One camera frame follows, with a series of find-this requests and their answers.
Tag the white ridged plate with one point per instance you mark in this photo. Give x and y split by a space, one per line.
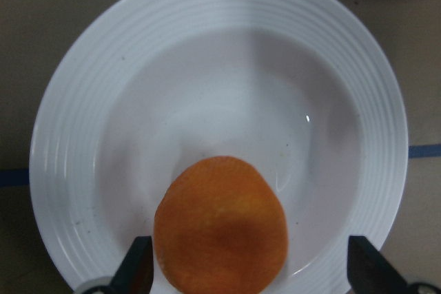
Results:
298 88

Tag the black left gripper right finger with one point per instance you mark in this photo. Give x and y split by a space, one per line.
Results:
369 272

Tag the orange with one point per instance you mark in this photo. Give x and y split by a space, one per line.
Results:
220 229

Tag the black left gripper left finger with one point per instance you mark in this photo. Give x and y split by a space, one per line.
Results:
134 275

